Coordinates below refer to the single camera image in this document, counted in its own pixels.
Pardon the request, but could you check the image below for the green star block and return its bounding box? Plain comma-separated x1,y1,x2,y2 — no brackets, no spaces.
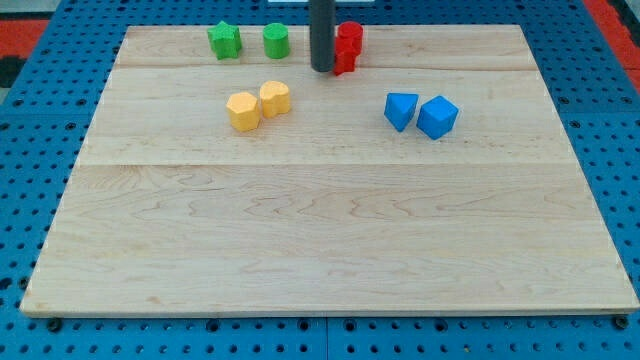
207,20,242,60

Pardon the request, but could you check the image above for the green cylinder block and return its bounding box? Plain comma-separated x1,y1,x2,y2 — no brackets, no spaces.
263,23,290,59

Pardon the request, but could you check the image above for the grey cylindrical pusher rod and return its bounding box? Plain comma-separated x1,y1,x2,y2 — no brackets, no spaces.
308,0,336,73

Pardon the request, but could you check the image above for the blue cube block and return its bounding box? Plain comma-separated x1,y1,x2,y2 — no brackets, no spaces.
417,95,459,140

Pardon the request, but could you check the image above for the light wooden board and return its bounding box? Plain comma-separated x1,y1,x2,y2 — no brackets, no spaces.
21,25,639,318

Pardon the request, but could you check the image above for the yellow heart block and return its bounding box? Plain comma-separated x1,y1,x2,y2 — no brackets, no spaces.
259,80,291,118

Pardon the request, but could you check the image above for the red star block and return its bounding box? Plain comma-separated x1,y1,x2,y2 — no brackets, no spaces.
333,37,359,76

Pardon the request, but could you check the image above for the yellow hexagon block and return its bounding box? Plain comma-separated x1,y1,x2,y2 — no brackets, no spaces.
226,92,261,132

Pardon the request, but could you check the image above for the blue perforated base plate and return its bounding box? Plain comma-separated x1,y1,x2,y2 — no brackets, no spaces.
1,0,639,359

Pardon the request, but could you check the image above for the blue triangle block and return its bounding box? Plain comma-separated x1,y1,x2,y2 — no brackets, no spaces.
384,93,419,132

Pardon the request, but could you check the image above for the red cylinder block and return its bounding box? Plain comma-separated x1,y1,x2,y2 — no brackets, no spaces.
337,21,364,54

